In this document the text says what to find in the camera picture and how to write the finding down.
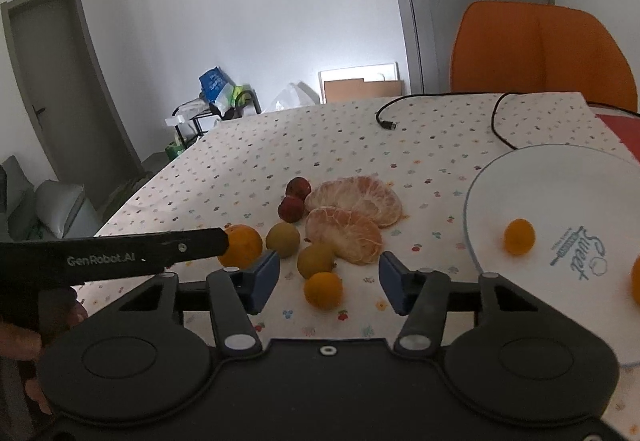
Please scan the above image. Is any small red fruit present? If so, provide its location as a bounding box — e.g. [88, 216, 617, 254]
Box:
[278, 196, 307, 223]
[285, 177, 312, 200]

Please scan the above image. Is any white board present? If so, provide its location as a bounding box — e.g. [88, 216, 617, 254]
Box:
[319, 62, 401, 94]

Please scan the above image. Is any yellow-green round fruit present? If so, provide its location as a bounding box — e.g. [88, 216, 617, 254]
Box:
[265, 222, 301, 259]
[297, 242, 337, 280]

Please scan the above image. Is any black metal rack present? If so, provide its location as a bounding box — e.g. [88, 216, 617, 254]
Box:
[172, 88, 262, 142]

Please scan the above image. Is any blue plastic bag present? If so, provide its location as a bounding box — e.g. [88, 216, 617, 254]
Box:
[198, 67, 236, 104]

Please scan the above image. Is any grey-green sofa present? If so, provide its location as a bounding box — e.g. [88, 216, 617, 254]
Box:
[0, 156, 103, 243]

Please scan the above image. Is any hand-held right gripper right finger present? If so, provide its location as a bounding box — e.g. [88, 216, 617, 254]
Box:
[378, 251, 551, 354]

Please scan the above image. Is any grey door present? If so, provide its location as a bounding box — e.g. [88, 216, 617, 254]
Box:
[0, 0, 146, 209]

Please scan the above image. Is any white box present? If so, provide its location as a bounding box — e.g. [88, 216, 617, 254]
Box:
[166, 98, 207, 128]

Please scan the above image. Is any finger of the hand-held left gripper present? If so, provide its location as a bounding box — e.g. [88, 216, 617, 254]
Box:
[150, 227, 229, 268]

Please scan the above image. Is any grey cushion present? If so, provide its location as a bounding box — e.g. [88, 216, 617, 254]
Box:
[35, 180, 87, 238]

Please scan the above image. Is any person's left hand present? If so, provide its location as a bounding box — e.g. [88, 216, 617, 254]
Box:
[0, 300, 88, 417]

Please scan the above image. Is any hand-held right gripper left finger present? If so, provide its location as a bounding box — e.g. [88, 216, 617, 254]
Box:
[102, 250, 281, 355]

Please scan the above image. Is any orange chair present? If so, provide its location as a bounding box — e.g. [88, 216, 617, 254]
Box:
[450, 1, 640, 112]

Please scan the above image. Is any black usb cable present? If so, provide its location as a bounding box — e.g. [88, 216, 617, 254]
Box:
[376, 91, 638, 150]

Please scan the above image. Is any peeled citrus half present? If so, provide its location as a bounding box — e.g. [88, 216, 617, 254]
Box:
[305, 206, 384, 267]
[304, 176, 403, 228]

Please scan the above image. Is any small orange kumquat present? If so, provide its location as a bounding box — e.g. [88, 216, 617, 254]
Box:
[503, 218, 536, 256]

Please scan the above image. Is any white plastic bag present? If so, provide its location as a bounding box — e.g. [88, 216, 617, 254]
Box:
[272, 82, 321, 112]

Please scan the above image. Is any white printed plate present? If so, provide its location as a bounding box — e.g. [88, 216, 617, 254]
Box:
[462, 144, 640, 368]

